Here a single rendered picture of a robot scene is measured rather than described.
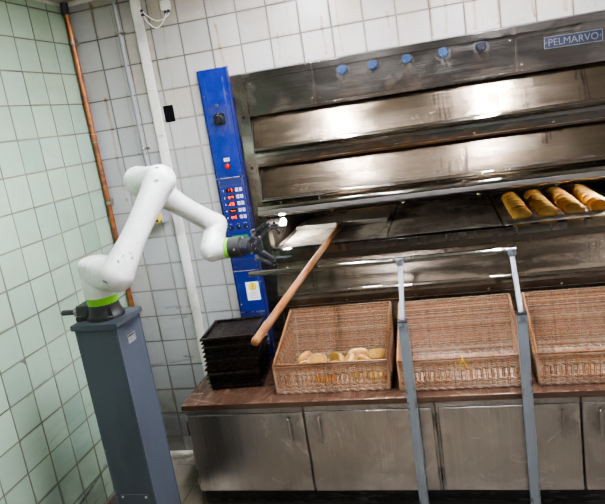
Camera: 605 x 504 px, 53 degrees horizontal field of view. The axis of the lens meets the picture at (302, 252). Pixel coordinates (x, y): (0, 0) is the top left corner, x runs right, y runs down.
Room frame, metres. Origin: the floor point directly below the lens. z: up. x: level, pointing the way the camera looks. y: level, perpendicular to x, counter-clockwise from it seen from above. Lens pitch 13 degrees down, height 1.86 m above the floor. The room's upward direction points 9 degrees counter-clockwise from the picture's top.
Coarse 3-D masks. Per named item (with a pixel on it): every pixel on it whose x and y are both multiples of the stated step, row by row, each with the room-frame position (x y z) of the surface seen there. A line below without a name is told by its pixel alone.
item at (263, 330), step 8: (336, 232) 3.32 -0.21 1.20; (328, 240) 3.10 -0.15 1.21; (320, 248) 2.93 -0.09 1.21; (320, 256) 2.84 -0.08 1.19; (312, 264) 2.67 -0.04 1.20; (304, 272) 2.53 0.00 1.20; (296, 280) 2.41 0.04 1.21; (296, 288) 2.34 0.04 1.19; (288, 296) 2.22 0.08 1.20; (280, 304) 2.13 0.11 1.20; (272, 312) 2.05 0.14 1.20; (280, 312) 2.08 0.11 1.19; (272, 320) 1.99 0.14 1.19; (264, 328) 1.90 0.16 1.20; (256, 336) 1.83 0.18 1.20; (264, 336) 1.88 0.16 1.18; (256, 344) 1.82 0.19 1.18
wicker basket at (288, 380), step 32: (288, 320) 3.06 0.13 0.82; (320, 320) 3.09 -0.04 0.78; (352, 320) 3.05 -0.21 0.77; (384, 320) 3.01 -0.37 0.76; (288, 352) 2.97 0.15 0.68; (320, 352) 3.06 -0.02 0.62; (288, 384) 2.78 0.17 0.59; (320, 384) 2.65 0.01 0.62; (352, 384) 2.62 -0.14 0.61; (384, 384) 2.58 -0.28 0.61
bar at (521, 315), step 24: (336, 264) 2.72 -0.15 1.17; (360, 264) 2.68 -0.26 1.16; (384, 264) 2.66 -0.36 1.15; (408, 336) 2.42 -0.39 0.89; (528, 336) 2.30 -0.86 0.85; (408, 360) 2.42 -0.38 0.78; (528, 360) 2.30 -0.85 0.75; (408, 384) 2.42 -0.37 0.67; (528, 384) 2.30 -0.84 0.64; (408, 408) 2.43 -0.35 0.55; (528, 408) 2.31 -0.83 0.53; (528, 432) 2.31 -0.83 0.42; (528, 456) 2.31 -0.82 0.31
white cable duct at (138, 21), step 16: (144, 32) 3.28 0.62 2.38; (144, 48) 3.28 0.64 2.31; (144, 64) 3.28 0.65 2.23; (160, 112) 3.28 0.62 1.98; (160, 128) 3.28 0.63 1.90; (160, 144) 3.28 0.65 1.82; (176, 224) 3.28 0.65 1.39; (192, 272) 3.28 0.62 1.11; (192, 288) 3.28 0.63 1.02; (192, 304) 3.28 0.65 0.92
